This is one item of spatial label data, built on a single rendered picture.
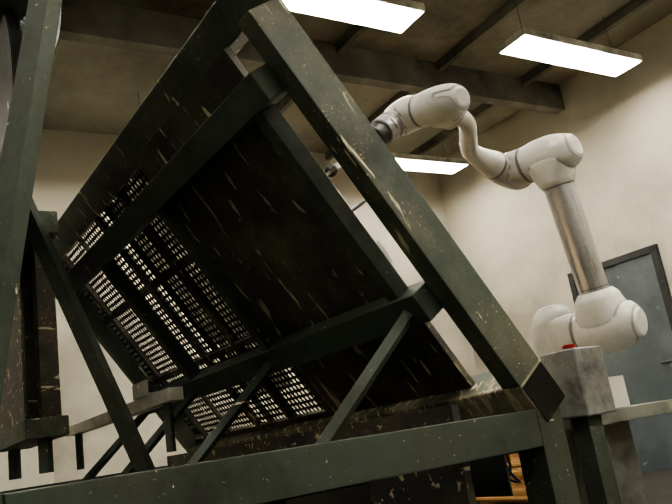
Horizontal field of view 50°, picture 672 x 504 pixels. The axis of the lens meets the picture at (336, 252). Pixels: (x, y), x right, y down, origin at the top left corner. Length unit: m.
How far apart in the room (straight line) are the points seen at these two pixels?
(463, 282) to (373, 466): 0.52
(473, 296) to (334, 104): 0.57
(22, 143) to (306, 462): 0.79
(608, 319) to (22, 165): 1.82
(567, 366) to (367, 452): 0.72
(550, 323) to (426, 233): 0.96
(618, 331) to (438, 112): 0.93
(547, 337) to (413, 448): 1.11
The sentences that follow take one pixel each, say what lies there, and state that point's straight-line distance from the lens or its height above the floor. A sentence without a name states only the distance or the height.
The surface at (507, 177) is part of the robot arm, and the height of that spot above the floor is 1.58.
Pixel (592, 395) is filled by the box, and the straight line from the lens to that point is 2.03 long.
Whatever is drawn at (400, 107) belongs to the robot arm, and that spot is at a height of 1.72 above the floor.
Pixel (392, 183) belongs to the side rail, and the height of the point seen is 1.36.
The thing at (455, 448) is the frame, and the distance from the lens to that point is 1.66.
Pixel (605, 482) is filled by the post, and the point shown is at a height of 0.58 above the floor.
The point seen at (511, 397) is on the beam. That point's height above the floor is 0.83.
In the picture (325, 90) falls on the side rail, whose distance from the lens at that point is 1.72.
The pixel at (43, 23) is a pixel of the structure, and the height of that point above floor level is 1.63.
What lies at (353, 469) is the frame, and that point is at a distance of 1.49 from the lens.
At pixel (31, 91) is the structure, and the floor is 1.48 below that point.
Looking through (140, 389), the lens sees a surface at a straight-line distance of 2.50.
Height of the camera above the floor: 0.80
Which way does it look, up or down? 14 degrees up
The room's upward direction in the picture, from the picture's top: 9 degrees counter-clockwise
